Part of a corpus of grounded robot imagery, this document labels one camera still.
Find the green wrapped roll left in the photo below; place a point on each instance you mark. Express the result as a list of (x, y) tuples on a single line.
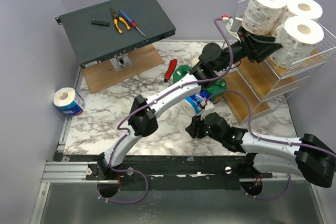
[(180, 72)]

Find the floral roll back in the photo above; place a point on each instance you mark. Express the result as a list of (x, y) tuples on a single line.
[(298, 36)]

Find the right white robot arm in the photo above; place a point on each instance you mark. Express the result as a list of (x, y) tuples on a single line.
[(307, 156)]

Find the blue red screwdriver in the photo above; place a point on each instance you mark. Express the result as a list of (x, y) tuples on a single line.
[(130, 21)]

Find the dark grey rack chassis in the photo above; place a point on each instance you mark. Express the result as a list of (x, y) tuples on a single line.
[(110, 29)]

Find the top wooden shelf board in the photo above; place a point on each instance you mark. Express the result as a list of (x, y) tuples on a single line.
[(302, 65)]

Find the wooden board under chassis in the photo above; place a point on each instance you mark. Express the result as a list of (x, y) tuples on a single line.
[(111, 72)]

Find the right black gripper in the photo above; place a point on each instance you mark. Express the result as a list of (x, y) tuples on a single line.
[(196, 127)]

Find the cream wrapped roll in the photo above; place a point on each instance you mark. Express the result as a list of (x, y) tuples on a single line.
[(194, 61)]

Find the green wrapped roll right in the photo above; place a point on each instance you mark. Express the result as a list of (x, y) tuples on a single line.
[(216, 90)]

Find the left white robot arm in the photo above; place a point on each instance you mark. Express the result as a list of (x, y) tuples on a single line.
[(142, 119)]

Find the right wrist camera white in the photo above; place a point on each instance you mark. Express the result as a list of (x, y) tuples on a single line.
[(206, 107)]

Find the green wrapped roll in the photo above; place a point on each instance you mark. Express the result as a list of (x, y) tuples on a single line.
[(216, 90), (180, 72)]

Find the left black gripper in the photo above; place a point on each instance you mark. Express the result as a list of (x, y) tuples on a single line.
[(256, 51)]

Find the floral roll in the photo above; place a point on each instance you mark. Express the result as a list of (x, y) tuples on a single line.
[(298, 36), (306, 8), (261, 15)]

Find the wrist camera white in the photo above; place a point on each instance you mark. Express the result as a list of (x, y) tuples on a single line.
[(232, 23), (206, 107)]

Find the yellow handled pliers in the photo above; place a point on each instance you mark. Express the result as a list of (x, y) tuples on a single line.
[(116, 19)]

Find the red utility knife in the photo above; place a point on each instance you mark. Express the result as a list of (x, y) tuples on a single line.
[(170, 70)]

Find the black bit holder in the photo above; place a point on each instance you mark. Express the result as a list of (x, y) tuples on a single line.
[(100, 23)]

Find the middle wooden shelf board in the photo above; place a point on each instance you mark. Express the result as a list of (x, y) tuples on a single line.
[(264, 82)]

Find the blue wrapped roll far left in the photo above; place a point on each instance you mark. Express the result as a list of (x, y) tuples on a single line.
[(69, 101)]

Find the white wire shelf rack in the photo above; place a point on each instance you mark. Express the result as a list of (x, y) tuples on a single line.
[(240, 97)]

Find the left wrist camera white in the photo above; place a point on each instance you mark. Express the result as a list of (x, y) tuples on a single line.
[(232, 23)]

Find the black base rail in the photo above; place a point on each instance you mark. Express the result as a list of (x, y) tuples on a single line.
[(176, 172)]

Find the floral roll front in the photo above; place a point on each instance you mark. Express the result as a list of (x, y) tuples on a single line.
[(306, 8)]

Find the blue Tempo tissue roll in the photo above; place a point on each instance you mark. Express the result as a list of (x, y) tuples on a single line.
[(192, 104)]

